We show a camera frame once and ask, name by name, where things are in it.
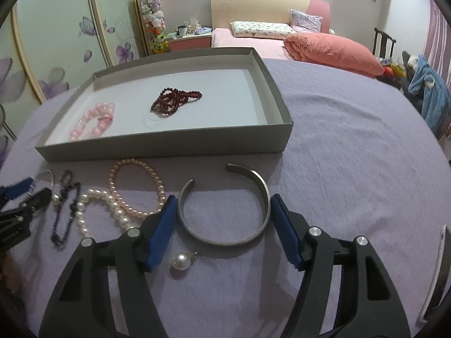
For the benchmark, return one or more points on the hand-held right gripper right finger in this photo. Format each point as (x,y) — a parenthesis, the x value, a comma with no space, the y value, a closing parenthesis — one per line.
(287,232)

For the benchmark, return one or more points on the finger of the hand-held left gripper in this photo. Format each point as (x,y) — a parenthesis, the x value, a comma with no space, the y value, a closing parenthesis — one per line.
(37,200)
(16,187)

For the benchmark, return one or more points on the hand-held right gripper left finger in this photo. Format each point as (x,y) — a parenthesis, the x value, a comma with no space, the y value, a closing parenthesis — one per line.
(160,232)

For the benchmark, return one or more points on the thin silver bangle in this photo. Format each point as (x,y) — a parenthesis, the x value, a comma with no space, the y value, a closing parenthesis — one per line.
(53,179)

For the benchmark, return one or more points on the pearl pendant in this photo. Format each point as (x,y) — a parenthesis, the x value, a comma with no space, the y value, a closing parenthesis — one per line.
(179,261)

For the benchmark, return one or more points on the metal cuff bangle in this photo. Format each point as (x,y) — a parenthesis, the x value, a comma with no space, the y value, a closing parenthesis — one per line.
(218,241)

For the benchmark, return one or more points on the grey cardboard box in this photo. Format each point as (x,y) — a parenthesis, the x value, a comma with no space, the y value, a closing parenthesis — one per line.
(176,148)

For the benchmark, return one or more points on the smartphone with white case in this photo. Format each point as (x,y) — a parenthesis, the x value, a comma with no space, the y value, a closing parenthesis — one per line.
(435,278)

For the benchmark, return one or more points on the floral sliding door wardrobe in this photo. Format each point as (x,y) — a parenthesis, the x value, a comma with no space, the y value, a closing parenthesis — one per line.
(53,24)

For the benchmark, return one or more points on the folded orange quilt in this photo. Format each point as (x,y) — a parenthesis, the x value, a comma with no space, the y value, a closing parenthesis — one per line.
(334,51)

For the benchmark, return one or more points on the pink nightstand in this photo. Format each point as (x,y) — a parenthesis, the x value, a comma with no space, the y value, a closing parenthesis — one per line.
(190,44)

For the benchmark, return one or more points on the pink bed sheet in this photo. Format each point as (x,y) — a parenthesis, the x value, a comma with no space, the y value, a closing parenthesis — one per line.
(246,42)

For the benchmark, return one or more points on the patterned white pillow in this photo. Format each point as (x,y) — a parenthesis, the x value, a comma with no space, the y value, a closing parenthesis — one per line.
(260,30)

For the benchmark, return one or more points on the blue garment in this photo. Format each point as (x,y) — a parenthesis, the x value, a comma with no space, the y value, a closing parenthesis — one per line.
(435,91)

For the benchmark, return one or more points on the tissue box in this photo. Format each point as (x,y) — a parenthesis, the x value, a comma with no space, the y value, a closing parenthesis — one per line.
(195,25)

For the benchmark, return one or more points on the dark wooden chair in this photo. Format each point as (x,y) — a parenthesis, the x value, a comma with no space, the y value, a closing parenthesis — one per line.
(378,42)

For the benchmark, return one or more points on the purple floral pillow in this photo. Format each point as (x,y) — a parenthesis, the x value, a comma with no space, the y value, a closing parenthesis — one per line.
(306,19)

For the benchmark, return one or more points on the stack of plush toys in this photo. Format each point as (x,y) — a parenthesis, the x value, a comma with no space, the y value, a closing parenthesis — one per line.
(153,7)

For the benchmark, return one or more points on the cream and pink headboard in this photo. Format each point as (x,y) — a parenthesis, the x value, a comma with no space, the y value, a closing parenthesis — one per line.
(264,7)

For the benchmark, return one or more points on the pink curtain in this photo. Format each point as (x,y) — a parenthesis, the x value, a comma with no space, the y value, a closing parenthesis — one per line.
(440,35)

